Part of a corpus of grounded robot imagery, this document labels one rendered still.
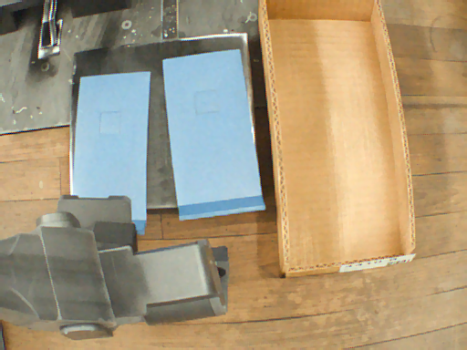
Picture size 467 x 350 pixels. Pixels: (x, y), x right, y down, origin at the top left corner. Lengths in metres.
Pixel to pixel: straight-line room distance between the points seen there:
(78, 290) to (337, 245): 0.36
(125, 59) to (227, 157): 0.14
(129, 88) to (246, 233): 0.16
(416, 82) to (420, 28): 0.07
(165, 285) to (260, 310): 0.25
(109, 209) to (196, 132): 0.16
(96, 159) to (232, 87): 0.14
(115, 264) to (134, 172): 0.24
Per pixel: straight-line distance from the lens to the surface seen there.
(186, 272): 0.75
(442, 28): 1.10
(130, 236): 0.84
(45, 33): 0.99
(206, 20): 1.07
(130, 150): 1.00
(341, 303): 1.00
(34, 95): 1.06
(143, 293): 0.76
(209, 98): 1.01
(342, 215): 1.01
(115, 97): 1.02
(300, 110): 1.03
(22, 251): 0.68
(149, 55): 1.03
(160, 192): 0.99
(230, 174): 0.99
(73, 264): 0.71
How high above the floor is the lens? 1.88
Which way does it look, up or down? 75 degrees down
